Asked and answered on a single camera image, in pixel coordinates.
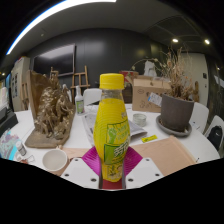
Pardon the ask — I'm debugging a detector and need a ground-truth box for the small grey lidded jar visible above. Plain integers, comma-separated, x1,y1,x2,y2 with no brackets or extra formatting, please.
15,141,28,157

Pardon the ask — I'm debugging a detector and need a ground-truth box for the newspaper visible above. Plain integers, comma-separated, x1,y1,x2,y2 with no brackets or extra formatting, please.
81,108,148,146

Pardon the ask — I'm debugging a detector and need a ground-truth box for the light wooden board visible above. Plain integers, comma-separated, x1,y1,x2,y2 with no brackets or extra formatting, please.
59,134,198,178

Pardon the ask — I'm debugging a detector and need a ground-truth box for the black foam block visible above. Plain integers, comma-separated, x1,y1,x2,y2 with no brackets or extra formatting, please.
0,105,19,138

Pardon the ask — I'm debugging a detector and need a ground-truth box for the yellow tag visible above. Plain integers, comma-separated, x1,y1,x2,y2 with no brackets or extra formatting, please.
140,134,159,144

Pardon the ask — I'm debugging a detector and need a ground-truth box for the yellow drink bottle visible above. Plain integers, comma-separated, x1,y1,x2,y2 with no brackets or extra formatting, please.
93,73,132,183

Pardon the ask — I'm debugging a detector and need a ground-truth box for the ceiling light strip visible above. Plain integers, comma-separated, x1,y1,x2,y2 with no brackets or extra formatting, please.
5,0,118,56

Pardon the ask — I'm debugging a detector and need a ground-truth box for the clear spray bottle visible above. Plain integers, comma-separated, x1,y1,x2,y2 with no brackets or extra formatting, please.
74,84,85,115

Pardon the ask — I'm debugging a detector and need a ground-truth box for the small glass jar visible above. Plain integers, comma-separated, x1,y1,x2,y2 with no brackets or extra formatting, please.
132,113,148,128

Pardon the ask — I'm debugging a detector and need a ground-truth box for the flat round red coaster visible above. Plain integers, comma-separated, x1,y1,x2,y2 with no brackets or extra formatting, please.
101,179,124,191

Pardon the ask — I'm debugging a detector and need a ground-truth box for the wooden easel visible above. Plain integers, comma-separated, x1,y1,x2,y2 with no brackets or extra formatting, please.
70,65,91,103

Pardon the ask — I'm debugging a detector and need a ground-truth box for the grey pot with dried plant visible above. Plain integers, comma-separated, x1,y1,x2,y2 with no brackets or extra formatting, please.
131,46,196,138

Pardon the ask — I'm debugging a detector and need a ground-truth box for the golden brown figure sculpture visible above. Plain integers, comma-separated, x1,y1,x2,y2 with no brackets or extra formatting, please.
24,69,77,149

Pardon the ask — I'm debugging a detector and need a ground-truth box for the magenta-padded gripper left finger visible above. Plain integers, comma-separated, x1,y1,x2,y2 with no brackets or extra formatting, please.
60,146,102,190

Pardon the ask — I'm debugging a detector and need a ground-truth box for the white cabinet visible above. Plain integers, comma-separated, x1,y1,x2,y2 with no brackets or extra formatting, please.
9,55,32,113

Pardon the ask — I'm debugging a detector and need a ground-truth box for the white chair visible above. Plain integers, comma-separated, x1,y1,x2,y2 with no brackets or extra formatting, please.
82,87,103,107
203,114,224,153

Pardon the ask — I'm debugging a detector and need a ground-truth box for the white polka-dot mug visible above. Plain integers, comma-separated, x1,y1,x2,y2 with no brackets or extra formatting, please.
41,148,69,173

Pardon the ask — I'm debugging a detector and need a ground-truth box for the red box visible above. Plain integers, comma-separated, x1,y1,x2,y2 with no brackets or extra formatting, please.
118,69,140,88

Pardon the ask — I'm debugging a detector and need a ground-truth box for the cardboard box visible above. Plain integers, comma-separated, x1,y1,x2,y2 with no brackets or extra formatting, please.
131,75,173,113

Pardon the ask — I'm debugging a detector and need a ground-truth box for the black wall screen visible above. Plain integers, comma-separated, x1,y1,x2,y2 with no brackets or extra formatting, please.
32,43,76,78

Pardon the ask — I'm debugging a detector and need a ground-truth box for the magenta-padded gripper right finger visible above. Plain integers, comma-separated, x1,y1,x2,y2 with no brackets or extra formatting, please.
123,146,165,190

